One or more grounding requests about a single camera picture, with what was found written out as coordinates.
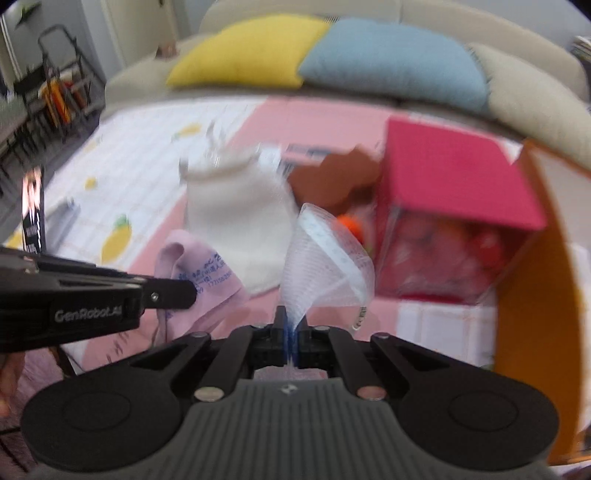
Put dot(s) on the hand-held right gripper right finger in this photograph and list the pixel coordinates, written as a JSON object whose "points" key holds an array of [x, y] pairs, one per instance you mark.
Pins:
{"points": [[304, 344]]}

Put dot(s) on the black metal trolley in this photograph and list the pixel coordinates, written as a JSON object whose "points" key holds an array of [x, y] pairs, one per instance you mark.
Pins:
{"points": [[27, 85]]}

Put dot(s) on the small orange ball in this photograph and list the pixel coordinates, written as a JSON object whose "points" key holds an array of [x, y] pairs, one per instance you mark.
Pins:
{"points": [[349, 226]]}

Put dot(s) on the white mesh net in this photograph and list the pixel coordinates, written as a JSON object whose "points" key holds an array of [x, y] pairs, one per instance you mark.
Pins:
{"points": [[318, 267]]}

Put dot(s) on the black smartphone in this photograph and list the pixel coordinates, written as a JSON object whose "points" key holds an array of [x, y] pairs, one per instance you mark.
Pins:
{"points": [[33, 207]]}

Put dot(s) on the beige fabric sofa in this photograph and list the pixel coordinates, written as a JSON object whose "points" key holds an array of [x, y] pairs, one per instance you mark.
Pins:
{"points": [[138, 78]]}

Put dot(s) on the cream cloth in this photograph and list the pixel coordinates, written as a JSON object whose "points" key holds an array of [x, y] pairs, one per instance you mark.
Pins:
{"points": [[235, 221]]}

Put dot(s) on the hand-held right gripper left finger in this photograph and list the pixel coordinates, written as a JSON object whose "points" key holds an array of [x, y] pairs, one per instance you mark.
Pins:
{"points": [[279, 334]]}

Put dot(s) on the brown sponge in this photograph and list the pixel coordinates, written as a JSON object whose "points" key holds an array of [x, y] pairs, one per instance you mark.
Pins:
{"points": [[332, 180]]}

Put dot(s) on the beige cushion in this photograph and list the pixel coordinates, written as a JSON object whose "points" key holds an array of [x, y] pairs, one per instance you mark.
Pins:
{"points": [[535, 101]]}

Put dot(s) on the yellow cushion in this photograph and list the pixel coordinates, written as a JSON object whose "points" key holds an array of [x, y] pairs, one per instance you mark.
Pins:
{"points": [[249, 50]]}

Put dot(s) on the pink cloth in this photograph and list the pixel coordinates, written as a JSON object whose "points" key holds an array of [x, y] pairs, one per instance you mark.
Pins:
{"points": [[184, 251]]}

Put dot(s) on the light blue cushion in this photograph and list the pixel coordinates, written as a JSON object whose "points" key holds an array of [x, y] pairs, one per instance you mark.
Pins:
{"points": [[392, 64]]}

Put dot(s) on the small brown stand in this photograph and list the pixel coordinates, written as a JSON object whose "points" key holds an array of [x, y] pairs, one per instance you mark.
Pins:
{"points": [[167, 50]]}

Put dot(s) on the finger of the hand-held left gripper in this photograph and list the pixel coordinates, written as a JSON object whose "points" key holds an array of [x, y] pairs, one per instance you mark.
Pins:
{"points": [[171, 293]]}

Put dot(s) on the red lidded clear box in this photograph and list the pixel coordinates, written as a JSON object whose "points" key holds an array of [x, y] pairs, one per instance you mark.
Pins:
{"points": [[452, 175]]}

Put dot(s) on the orange cardboard box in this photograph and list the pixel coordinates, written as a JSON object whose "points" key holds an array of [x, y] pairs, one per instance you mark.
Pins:
{"points": [[531, 323]]}

